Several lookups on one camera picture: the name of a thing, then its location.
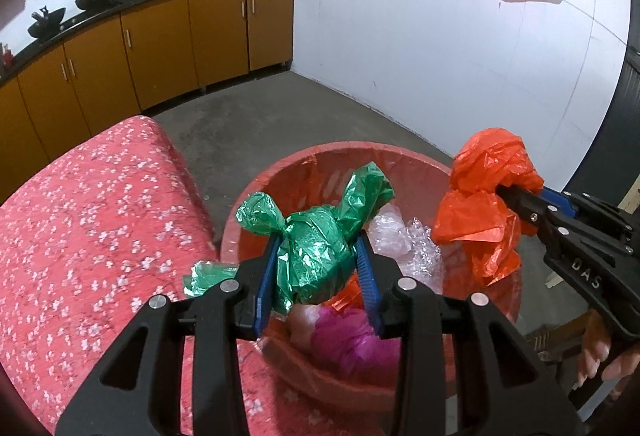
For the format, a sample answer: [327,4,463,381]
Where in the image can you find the red floral tablecloth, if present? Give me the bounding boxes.
[0,115,401,436]

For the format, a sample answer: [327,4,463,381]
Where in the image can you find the person's right hand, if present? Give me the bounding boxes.
[574,310,640,392]

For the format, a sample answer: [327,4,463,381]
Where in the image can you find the clear plastic bag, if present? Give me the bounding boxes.
[367,211,446,292]

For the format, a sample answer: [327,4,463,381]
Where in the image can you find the magenta plastic bag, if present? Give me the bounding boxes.
[312,306,396,372]

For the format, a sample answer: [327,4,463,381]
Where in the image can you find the brown wooden stool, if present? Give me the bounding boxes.
[525,311,601,397]

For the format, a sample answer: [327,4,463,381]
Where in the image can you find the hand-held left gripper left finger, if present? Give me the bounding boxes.
[55,233,281,436]

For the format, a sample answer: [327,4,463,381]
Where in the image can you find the green plastic bag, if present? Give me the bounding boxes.
[182,161,396,317]

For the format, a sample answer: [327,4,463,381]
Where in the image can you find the light wooden plank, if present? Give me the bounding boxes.
[617,176,640,217]

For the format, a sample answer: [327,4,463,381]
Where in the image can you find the wooden lower cabinets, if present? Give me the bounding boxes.
[0,0,296,204]

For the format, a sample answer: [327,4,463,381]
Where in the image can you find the red plastic basket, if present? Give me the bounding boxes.
[220,141,523,404]

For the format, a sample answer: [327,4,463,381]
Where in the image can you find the black wok with handle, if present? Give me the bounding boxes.
[27,6,67,39]

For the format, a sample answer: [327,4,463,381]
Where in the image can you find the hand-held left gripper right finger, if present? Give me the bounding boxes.
[356,231,586,436]

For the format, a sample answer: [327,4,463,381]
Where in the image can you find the orange plastic bag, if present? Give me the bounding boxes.
[431,128,545,287]
[327,276,373,312]

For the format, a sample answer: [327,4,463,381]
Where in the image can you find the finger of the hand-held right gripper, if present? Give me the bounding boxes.
[495,184,572,248]
[542,186,584,218]

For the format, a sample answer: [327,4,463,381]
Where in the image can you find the dark door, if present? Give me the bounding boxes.
[565,46,640,217]

